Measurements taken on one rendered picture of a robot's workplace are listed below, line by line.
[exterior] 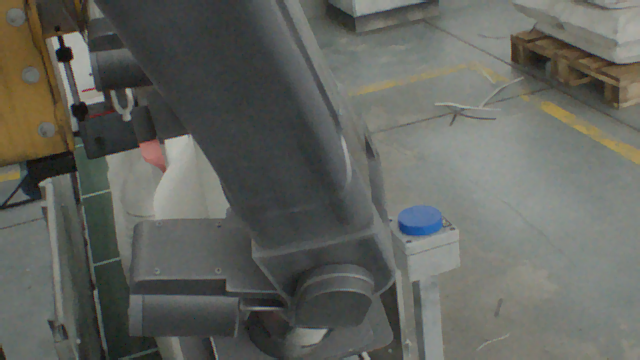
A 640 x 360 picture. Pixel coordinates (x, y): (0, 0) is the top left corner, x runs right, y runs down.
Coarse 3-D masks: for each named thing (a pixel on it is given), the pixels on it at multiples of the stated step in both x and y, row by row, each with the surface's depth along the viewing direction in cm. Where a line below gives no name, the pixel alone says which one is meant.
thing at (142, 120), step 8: (136, 112) 89; (144, 112) 89; (136, 120) 88; (144, 120) 88; (152, 120) 89; (136, 128) 88; (144, 128) 88; (152, 128) 88; (144, 136) 87; (152, 136) 87; (144, 144) 87; (152, 144) 87; (144, 152) 87; (152, 152) 87; (160, 152) 87; (152, 160) 87; (160, 160) 88; (160, 168) 91
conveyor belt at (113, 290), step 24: (96, 168) 257; (96, 192) 241; (96, 216) 227; (96, 240) 214; (96, 264) 203; (120, 264) 202; (120, 288) 192; (120, 312) 183; (120, 336) 175; (144, 336) 174
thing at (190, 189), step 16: (192, 144) 96; (176, 160) 90; (192, 160) 95; (176, 176) 90; (192, 176) 95; (208, 176) 101; (160, 192) 84; (176, 192) 89; (192, 192) 94; (208, 192) 103; (160, 208) 84; (176, 208) 89; (192, 208) 94; (208, 208) 105; (224, 208) 100
